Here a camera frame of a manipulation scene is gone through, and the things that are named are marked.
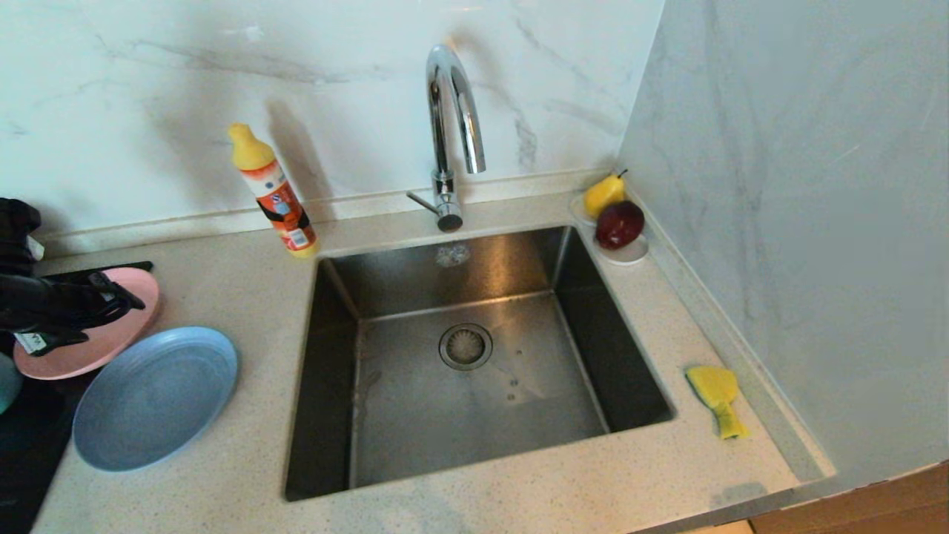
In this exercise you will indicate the teal cup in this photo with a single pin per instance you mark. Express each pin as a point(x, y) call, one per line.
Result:
point(7, 382)

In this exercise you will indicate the wooden cabinet panel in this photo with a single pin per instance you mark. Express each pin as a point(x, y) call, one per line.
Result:
point(852, 512)

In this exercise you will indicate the black glass cooktop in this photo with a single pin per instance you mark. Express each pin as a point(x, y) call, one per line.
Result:
point(30, 460)

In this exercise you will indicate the small white dish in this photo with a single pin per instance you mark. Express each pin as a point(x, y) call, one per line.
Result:
point(629, 256)

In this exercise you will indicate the dark red apple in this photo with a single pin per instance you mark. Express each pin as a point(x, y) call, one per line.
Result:
point(619, 225)

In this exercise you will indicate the orange dish soap bottle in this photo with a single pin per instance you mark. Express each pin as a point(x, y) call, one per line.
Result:
point(278, 196)

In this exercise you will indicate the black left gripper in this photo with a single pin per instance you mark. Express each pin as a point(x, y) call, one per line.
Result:
point(37, 297)

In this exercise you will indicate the stainless steel sink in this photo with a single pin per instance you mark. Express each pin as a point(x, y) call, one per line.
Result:
point(482, 415)

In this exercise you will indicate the yellow pear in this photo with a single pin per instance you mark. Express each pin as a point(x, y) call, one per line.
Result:
point(602, 196)

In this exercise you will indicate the chrome gooseneck faucet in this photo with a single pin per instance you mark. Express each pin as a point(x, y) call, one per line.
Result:
point(443, 185)

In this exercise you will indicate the blue plate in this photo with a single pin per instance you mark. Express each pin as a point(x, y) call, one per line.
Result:
point(156, 400)

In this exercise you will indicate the yellow sponge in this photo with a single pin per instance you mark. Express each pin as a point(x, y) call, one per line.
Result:
point(713, 386)

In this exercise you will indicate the metal sink drain strainer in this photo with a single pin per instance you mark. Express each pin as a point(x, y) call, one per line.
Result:
point(465, 347)

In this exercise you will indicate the pink plate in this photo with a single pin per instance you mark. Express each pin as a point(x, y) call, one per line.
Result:
point(111, 341)

